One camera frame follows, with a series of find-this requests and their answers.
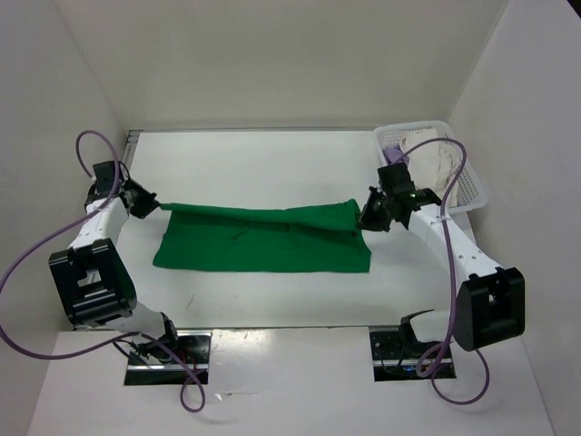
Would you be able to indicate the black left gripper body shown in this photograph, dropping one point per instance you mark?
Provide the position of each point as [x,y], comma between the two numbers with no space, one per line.
[143,200]

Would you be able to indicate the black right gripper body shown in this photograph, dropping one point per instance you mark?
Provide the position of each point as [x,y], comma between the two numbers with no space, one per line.
[376,214]

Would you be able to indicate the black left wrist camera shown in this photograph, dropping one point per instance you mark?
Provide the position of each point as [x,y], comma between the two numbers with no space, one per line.
[107,178]

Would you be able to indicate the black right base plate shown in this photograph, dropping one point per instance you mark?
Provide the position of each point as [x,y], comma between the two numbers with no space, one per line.
[393,358]

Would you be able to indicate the cream white t shirt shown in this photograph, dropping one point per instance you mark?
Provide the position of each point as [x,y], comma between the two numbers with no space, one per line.
[432,165]

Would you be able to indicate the lavender t shirt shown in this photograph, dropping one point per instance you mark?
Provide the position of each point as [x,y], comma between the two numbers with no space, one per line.
[395,155]

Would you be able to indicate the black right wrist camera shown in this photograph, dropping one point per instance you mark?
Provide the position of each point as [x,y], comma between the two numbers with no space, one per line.
[395,179]

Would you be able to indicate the white plastic laundry basket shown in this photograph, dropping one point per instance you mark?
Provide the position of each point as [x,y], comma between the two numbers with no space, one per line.
[468,193]

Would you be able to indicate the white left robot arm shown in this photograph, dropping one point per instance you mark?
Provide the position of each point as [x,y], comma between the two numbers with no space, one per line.
[94,286]

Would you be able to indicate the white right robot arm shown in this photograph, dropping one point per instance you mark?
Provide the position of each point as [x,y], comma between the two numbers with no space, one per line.
[490,299]

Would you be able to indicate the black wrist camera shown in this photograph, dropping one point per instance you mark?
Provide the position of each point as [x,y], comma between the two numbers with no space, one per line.
[107,178]
[395,179]

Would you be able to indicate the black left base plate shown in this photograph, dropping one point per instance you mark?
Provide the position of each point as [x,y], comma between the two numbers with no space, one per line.
[150,365]

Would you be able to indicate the green t shirt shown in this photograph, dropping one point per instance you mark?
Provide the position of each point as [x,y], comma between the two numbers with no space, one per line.
[308,239]

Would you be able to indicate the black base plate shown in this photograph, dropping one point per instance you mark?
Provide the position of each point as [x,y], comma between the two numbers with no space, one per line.
[393,358]
[150,365]

